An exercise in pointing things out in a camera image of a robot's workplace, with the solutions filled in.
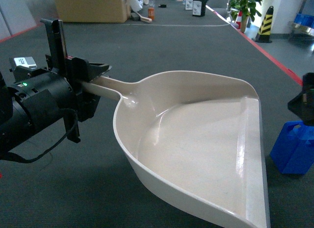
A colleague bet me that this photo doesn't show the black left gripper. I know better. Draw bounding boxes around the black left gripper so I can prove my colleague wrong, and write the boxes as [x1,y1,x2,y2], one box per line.
[7,56,112,143]

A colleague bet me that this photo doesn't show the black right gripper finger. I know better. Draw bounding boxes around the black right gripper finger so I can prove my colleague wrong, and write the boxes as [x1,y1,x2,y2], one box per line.
[288,73,314,127]

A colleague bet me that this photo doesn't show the blue plastic block part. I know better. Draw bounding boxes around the blue plastic block part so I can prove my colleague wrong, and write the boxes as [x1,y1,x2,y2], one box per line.
[270,121,314,175]

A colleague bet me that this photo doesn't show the beige plastic dustpan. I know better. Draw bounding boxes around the beige plastic dustpan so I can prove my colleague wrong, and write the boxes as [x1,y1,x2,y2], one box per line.
[82,71,270,228]

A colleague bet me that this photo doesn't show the steel shelf rack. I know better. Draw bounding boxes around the steel shelf rack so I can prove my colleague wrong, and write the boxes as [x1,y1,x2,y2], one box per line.
[288,0,314,41]

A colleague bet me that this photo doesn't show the large cardboard box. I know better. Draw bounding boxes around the large cardboard box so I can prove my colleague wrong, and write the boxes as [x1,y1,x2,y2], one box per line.
[54,0,131,23]

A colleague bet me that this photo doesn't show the yellow black traffic cone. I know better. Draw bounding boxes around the yellow black traffic cone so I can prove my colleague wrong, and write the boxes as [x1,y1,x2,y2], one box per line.
[253,6,274,43]

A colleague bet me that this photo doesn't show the orange can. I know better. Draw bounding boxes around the orange can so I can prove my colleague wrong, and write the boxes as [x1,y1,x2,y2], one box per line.
[148,7,155,21]

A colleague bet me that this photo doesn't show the red white traffic cone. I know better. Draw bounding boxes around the red white traffic cone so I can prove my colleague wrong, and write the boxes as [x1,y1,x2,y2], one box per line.
[235,11,242,29]

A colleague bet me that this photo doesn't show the black white carton rear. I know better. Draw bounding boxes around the black white carton rear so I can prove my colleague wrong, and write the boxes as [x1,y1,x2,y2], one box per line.
[185,0,193,10]

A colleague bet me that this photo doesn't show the black white carton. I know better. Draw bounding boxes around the black white carton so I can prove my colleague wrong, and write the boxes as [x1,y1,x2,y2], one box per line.
[185,0,193,10]
[192,0,208,17]

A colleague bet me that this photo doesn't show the green potted plant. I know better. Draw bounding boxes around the green potted plant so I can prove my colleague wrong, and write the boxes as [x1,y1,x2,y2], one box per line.
[229,0,263,33]

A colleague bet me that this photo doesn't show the black white carton front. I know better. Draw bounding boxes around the black white carton front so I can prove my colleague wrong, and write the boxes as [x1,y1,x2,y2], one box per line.
[192,0,208,17]

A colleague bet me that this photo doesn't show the beige brush handle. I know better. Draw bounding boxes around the beige brush handle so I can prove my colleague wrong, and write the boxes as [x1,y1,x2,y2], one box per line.
[136,12,152,23]

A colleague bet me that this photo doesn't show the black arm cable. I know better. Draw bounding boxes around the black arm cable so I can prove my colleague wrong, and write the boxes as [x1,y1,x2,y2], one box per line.
[7,107,79,164]

